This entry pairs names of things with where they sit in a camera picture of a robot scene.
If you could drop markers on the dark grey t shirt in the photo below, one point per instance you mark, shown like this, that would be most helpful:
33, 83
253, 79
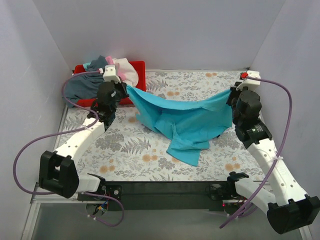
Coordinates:
82, 89

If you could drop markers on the pink t shirt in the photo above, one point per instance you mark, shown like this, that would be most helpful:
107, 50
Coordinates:
115, 66

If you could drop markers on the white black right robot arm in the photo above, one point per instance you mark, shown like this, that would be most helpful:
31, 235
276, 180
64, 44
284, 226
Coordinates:
288, 207

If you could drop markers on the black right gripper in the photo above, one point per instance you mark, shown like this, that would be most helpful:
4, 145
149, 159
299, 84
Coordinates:
233, 95

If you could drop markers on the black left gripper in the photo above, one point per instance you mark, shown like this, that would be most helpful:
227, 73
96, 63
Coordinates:
121, 87

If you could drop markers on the floral patterned table mat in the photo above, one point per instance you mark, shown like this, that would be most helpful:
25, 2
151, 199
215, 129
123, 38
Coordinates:
129, 151

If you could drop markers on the red plastic bin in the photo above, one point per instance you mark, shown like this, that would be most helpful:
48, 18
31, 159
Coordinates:
139, 67

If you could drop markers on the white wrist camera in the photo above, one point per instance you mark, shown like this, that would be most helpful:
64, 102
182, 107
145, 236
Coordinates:
109, 73
250, 80

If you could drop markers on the white t shirt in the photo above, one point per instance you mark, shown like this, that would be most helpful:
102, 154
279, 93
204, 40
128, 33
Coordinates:
131, 75

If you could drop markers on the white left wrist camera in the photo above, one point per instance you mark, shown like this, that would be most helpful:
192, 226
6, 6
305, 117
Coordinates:
109, 73

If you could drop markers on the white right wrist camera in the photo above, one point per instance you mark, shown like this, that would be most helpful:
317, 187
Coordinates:
250, 80

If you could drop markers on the turquoise t shirt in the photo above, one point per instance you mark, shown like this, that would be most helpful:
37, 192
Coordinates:
189, 125

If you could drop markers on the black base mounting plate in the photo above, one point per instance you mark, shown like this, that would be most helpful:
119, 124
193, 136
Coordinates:
165, 195

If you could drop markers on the aluminium frame rail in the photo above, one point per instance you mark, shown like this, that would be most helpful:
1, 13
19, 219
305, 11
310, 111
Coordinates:
57, 218

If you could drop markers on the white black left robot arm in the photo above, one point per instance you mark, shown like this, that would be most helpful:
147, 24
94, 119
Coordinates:
58, 169

